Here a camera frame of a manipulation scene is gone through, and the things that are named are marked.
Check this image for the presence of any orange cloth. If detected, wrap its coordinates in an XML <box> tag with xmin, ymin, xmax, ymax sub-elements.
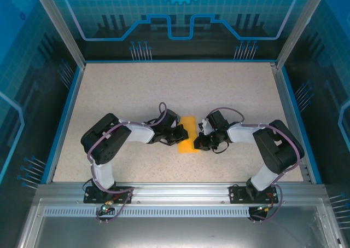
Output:
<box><xmin>177</xmin><ymin>116</ymin><xmax>201</xmax><ymax>154</ymax></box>

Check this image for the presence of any sheet metal tray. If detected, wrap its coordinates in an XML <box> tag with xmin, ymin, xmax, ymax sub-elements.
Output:
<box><xmin>16</xmin><ymin>198</ymin><xmax>344</xmax><ymax>248</ymax></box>

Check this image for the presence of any blue table edge strip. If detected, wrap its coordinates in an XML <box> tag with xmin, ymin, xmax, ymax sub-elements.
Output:
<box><xmin>281</xmin><ymin>66</ymin><xmax>324</xmax><ymax>184</ymax></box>
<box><xmin>40</xmin><ymin>66</ymin><xmax>84</xmax><ymax>184</ymax></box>

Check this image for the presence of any printed blue side panel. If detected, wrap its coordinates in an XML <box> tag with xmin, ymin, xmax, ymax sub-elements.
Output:
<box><xmin>284</xmin><ymin>0</ymin><xmax>350</xmax><ymax>248</ymax></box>
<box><xmin>0</xmin><ymin>0</ymin><xmax>83</xmax><ymax>248</ymax></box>

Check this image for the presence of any printed blue back panel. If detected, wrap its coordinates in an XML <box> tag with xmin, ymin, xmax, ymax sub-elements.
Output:
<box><xmin>53</xmin><ymin>0</ymin><xmax>305</xmax><ymax>62</ymax></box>

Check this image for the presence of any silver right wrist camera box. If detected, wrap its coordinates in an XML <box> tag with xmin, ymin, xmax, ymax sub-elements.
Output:
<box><xmin>197</xmin><ymin>118</ymin><xmax>214</xmax><ymax>134</ymax></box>

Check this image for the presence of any aluminium mounting rail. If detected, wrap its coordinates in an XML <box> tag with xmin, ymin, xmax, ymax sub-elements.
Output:
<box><xmin>37</xmin><ymin>183</ymin><xmax>328</xmax><ymax>204</ymax></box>

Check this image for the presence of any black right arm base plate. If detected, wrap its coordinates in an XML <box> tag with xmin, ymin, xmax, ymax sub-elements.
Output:
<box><xmin>229</xmin><ymin>184</ymin><xmax>280</xmax><ymax>205</ymax></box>

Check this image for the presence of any aluminium side rail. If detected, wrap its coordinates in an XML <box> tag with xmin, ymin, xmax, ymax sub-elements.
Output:
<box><xmin>269</xmin><ymin>61</ymin><xmax>314</xmax><ymax>184</ymax></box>

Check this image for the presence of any slotted grey cable duct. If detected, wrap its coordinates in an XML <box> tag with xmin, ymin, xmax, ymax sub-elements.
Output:
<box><xmin>43</xmin><ymin>207</ymin><xmax>253</xmax><ymax>218</ymax></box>

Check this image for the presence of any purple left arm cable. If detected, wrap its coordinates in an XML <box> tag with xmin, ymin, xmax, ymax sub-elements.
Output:
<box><xmin>86</xmin><ymin>102</ymin><xmax>168</xmax><ymax>224</ymax></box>

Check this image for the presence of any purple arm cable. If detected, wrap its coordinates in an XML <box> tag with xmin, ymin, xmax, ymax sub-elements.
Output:
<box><xmin>86</xmin><ymin>102</ymin><xmax>168</xmax><ymax>224</ymax></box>
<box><xmin>206</xmin><ymin>107</ymin><xmax>306</xmax><ymax>223</ymax></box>

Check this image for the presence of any cable connector with LED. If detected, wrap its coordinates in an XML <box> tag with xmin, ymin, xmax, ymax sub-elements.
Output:
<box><xmin>99</xmin><ymin>200</ymin><xmax>114</xmax><ymax>214</ymax></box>
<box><xmin>255</xmin><ymin>203</ymin><xmax>275</xmax><ymax>214</ymax></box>

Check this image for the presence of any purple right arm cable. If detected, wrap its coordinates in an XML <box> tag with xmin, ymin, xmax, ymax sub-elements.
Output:
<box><xmin>206</xmin><ymin>107</ymin><xmax>306</xmax><ymax>223</ymax></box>

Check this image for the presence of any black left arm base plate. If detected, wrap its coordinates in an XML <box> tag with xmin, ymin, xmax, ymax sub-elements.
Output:
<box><xmin>83</xmin><ymin>185</ymin><xmax>134</xmax><ymax>204</ymax></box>

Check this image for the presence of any aluminium frame post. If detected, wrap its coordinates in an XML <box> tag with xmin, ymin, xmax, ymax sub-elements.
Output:
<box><xmin>275</xmin><ymin>0</ymin><xmax>331</xmax><ymax>70</ymax></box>
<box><xmin>31</xmin><ymin>0</ymin><xmax>87</xmax><ymax>68</ymax></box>

